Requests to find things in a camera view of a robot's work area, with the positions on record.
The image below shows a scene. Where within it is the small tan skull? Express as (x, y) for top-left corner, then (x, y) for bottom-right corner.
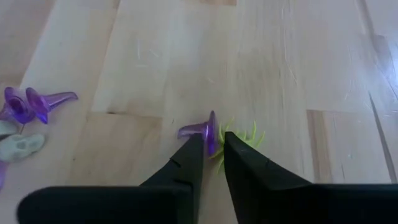
(0, 133), (46, 163)

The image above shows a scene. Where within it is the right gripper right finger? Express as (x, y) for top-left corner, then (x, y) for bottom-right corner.
(223, 131), (398, 224)

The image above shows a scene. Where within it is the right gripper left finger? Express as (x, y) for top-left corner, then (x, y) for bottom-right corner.
(17, 133), (205, 224)

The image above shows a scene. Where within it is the green plastic spider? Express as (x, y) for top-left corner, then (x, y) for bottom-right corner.
(210, 118), (267, 175)

